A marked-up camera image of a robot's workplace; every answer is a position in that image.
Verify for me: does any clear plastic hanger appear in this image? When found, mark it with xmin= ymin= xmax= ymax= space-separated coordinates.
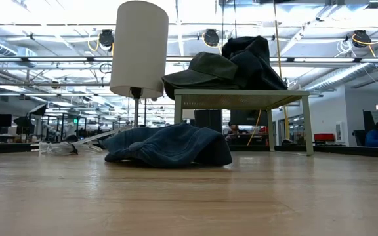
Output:
xmin=31 ymin=126 xmax=134 ymax=157

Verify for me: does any long yellow cable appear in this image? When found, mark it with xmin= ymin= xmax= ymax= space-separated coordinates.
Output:
xmin=247 ymin=0 xmax=291 ymax=147

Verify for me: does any olive green cap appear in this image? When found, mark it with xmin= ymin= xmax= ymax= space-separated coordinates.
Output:
xmin=161 ymin=51 xmax=239 ymax=90

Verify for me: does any black cable with coil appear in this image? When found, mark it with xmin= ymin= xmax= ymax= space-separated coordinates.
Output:
xmin=233 ymin=0 xmax=238 ymax=37

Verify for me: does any red box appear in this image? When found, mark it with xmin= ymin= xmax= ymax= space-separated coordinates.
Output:
xmin=313 ymin=132 xmax=336 ymax=142

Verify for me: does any pale green perforated metal shelf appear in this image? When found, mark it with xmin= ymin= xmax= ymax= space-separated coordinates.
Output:
xmin=174 ymin=88 xmax=314 ymax=157

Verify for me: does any white cylindrical lamp shade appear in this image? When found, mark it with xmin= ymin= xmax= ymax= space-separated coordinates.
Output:
xmin=109 ymin=0 xmax=169 ymax=100

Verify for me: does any thin black hanging cable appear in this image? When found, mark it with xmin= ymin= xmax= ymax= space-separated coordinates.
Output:
xmin=220 ymin=0 xmax=224 ymax=47

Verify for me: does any black ceiling cable reel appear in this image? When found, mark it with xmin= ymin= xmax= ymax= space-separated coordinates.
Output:
xmin=98 ymin=28 xmax=115 ymax=49
xmin=203 ymin=28 xmax=221 ymax=47
xmin=352 ymin=29 xmax=368 ymax=49

